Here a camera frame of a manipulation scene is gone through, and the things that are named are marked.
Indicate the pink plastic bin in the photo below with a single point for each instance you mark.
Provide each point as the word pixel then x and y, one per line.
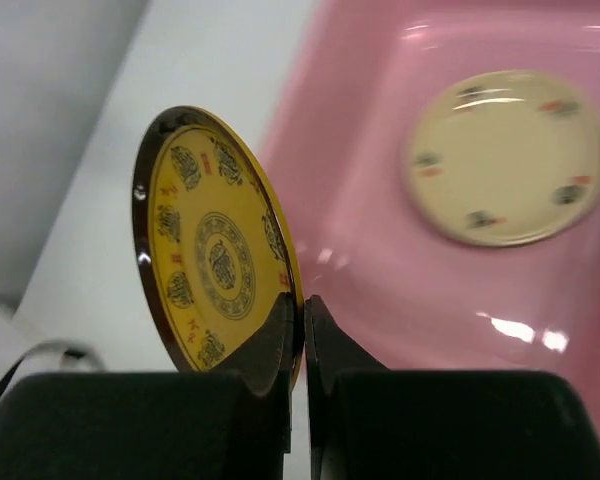
pixel 409 294

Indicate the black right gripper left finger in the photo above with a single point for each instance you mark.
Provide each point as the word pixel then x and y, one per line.
pixel 229 423

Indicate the cream plate small motifs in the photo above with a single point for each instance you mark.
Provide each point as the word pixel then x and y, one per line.
pixel 505 158

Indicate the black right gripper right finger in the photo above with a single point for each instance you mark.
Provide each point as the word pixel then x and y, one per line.
pixel 370 422

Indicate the yellow patterned plate front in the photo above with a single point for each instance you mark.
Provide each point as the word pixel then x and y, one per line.
pixel 214 252

